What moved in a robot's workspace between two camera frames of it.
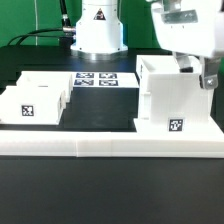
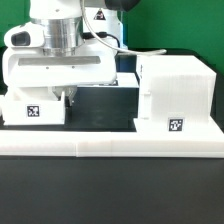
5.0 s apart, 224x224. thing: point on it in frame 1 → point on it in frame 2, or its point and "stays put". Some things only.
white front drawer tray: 30,104 stays put
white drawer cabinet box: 164,93 stays put
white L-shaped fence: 151,138 stays put
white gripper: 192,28 → 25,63
